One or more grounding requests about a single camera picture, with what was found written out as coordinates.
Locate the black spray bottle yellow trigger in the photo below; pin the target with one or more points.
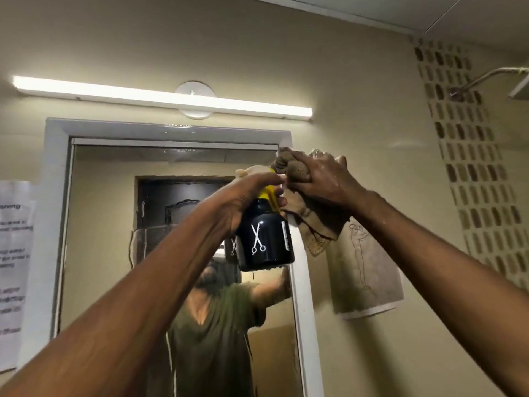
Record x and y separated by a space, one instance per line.
266 239

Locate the person's right hand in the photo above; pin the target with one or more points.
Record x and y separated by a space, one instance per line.
330 179

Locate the white tube light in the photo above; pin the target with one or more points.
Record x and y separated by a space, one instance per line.
124 94

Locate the white paper notice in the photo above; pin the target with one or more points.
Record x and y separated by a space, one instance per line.
14 260

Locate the person's right forearm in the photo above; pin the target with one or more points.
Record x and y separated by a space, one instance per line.
446 281

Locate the brown cleaning cloth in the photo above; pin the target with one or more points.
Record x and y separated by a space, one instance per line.
314 223

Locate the white framed wall mirror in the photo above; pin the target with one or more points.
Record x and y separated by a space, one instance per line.
107 227

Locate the person's left fingers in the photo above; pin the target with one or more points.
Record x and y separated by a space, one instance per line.
275 179

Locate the paper poster with line drawing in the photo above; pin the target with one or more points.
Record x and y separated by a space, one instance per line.
372 276

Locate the person's left forearm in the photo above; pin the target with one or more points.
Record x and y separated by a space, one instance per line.
124 310

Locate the round white wall fitting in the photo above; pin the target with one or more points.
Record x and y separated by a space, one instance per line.
194 87

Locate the person's left hand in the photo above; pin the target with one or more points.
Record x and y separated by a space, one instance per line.
237 196

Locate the person's right fingers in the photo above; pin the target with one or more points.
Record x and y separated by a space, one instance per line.
299 186

